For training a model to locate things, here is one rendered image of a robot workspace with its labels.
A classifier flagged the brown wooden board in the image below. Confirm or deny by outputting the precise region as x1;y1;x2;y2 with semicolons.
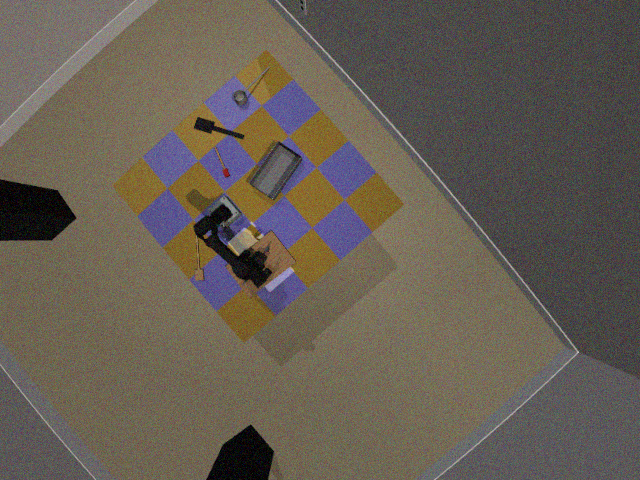
225;230;296;298

